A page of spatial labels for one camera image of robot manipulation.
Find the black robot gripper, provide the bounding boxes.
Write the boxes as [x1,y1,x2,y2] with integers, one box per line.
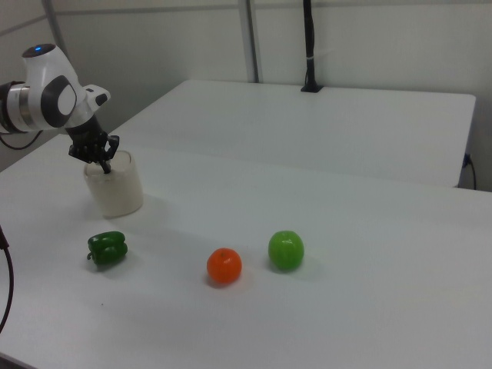
[64,113,121,176]

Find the cream plastic garbage bin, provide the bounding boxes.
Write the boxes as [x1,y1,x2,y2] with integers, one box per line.
[83,150,145,220]

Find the green toy bell pepper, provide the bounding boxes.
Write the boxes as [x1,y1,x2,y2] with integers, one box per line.
[85,231,129,267]

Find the orange toy tangerine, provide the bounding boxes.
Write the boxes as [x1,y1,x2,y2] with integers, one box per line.
[206,247,244,285]

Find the white side table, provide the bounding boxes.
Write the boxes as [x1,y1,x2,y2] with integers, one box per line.
[110,79,477,189]

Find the green toy apple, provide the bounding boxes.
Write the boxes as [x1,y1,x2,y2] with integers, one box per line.
[268,229,306,272]

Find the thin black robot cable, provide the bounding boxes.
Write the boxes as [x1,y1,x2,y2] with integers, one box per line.
[0,129,44,151]

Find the grey partition post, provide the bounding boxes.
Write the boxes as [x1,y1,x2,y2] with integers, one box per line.
[42,0,67,53]

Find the thick dark cable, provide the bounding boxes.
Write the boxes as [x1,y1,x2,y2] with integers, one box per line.
[0,224,16,332]

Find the silver partition post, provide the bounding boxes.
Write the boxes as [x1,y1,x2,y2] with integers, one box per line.
[237,0,263,84]

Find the black camera pole with base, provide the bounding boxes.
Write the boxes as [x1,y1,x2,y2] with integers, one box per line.
[300,0,324,94]

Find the black table power cable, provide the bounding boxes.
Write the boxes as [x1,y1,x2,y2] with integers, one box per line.
[463,152,478,190]

